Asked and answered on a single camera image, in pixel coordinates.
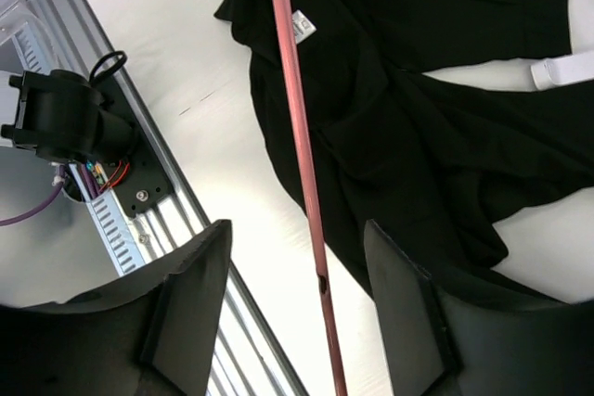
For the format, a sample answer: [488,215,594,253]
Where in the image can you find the black shirt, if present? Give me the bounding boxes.
[213,0,594,309]

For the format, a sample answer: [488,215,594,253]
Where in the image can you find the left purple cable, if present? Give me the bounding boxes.
[0,172,94,229]

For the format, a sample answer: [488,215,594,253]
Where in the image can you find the metal clothes rack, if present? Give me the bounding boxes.
[530,50,594,90]

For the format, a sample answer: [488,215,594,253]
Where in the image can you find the pink wire hanger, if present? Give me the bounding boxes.
[272,0,348,396]

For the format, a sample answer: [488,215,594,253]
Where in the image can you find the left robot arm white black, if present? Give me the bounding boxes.
[1,50,140,163]

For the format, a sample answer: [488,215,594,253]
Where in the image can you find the aluminium mounting rail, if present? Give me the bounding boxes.
[1,0,305,395]

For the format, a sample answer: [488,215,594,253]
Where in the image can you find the white slotted cable duct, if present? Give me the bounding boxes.
[1,14,142,275]

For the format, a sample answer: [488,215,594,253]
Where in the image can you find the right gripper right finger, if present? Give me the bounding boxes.
[364,221,593,395]

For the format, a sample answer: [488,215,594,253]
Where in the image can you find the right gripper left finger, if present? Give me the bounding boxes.
[1,220,232,395]

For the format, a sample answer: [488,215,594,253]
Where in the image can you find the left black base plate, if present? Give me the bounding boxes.
[92,82,173,218]

